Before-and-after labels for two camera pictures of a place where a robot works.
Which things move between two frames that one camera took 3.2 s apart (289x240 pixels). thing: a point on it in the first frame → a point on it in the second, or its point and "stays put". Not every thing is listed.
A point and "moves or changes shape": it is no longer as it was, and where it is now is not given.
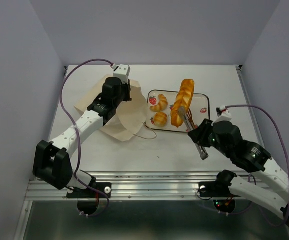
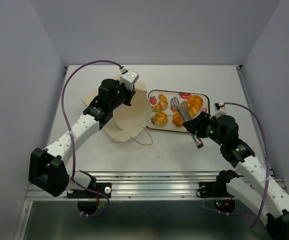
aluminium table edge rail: (252, 110) stays put
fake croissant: (162, 105) stays put
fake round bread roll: (160, 119) stays put
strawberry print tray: (158, 110) stays put
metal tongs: (187, 113) moves or changes shape
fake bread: (184, 98) → (194, 103)
